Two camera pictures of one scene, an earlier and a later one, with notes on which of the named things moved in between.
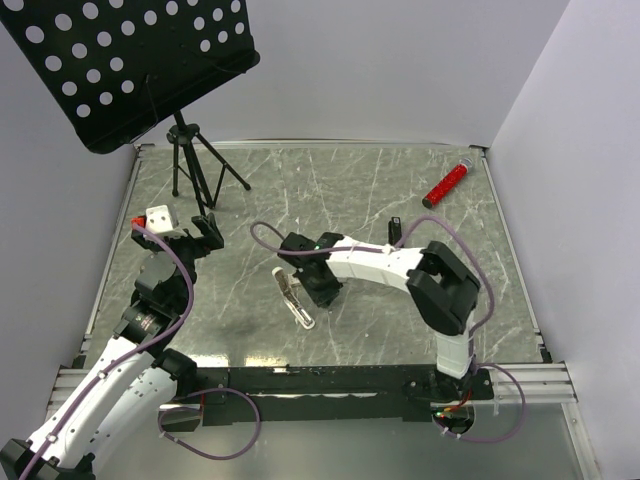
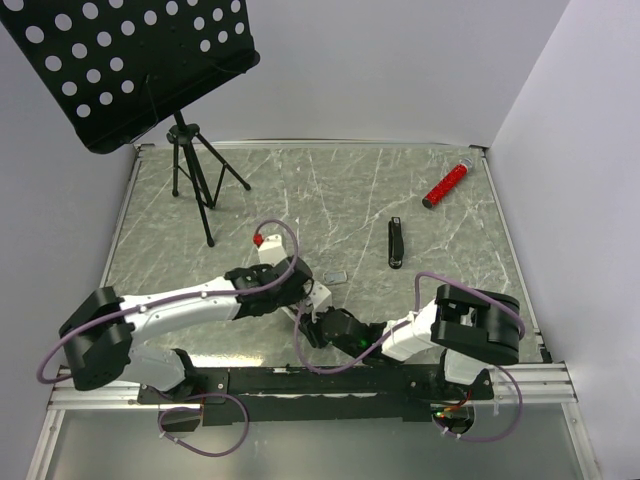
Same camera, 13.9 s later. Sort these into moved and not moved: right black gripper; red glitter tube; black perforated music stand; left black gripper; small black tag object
Moved: right black gripper; left black gripper
Not moved: red glitter tube; small black tag object; black perforated music stand
